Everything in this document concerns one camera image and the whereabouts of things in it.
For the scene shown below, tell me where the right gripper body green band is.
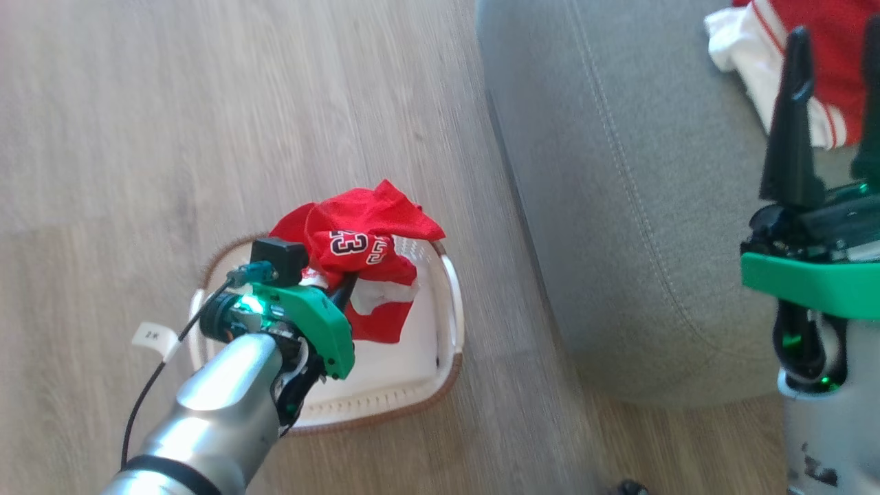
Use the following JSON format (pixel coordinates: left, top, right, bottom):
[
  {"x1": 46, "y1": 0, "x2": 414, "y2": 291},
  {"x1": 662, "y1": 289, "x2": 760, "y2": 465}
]
[{"x1": 740, "y1": 180, "x2": 880, "y2": 322}]

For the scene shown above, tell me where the white brown-rimmed laundry basket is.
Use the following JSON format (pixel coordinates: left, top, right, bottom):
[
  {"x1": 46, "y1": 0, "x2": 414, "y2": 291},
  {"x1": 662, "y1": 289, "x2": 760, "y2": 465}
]
[{"x1": 187, "y1": 230, "x2": 466, "y2": 435}]

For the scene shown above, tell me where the grey fabric sofa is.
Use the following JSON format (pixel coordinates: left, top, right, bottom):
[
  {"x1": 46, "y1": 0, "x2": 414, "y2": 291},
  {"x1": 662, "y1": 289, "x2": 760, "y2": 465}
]
[{"x1": 476, "y1": 0, "x2": 880, "y2": 410}]

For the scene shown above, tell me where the red jersey number 23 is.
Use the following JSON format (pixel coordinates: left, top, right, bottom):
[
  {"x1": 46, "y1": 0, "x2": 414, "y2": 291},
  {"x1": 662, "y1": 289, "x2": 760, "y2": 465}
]
[{"x1": 269, "y1": 179, "x2": 446, "y2": 344}]

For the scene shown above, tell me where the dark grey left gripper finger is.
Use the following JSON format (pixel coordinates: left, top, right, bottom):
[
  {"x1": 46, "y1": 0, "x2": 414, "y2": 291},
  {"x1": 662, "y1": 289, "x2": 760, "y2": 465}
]
[{"x1": 329, "y1": 272, "x2": 360, "y2": 318}]

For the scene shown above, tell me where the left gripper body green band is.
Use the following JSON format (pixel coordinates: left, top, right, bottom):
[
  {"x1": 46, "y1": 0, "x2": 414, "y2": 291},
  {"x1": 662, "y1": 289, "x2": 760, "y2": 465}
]
[{"x1": 199, "y1": 282, "x2": 357, "y2": 426}]

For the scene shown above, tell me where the white cable label tag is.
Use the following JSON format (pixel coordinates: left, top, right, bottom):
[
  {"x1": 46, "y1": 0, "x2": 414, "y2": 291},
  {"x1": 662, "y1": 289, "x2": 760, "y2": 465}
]
[{"x1": 131, "y1": 321, "x2": 182, "y2": 362}]

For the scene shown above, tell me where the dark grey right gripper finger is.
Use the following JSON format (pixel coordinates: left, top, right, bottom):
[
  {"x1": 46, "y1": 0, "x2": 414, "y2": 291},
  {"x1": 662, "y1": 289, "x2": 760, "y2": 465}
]
[
  {"x1": 758, "y1": 26, "x2": 826, "y2": 211},
  {"x1": 850, "y1": 15, "x2": 880, "y2": 188}
]

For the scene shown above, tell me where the red white trimmed garment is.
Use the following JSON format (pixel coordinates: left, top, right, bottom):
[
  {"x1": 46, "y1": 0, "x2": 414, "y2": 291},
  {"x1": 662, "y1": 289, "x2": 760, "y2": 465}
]
[{"x1": 704, "y1": 0, "x2": 880, "y2": 150}]

